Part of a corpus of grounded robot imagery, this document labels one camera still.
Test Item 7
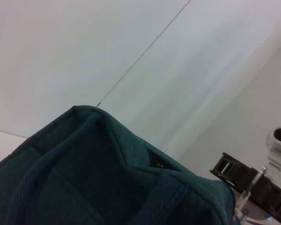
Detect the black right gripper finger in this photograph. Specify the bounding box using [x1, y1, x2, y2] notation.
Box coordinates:
[247, 174, 281, 223]
[209, 152, 259, 188]

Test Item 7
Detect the metal zipper pull ring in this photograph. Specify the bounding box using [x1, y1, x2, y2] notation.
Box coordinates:
[234, 165, 269, 222]

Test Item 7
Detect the dark teal insulated lunch bag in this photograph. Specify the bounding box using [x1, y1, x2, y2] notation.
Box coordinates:
[0, 105, 237, 225]

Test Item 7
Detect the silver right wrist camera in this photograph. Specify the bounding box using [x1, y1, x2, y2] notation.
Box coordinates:
[266, 126, 281, 186]

